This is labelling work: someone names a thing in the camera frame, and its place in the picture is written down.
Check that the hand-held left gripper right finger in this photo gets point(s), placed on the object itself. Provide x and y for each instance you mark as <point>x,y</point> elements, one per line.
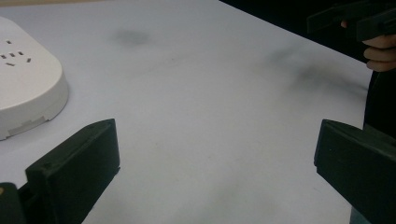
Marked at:
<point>358,165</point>

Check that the white power strip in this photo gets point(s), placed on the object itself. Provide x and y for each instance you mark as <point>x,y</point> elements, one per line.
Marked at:
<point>28,90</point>

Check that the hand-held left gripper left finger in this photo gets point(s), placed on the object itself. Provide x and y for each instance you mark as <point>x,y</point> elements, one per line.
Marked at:
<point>77,165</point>

